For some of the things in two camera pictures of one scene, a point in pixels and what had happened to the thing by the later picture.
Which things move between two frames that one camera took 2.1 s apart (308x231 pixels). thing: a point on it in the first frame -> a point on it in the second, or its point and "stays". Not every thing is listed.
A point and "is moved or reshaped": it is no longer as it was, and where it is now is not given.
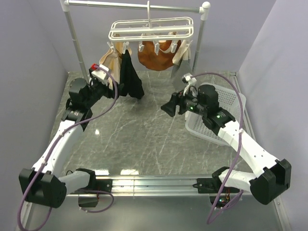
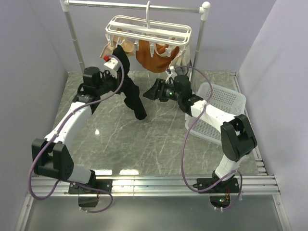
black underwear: (131, 82) is moved or reshaped
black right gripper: (179, 99) -> (153, 94)
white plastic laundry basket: (229, 101) stays
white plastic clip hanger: (157, 30) is moved or reshaped
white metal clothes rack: (203, 10) stays
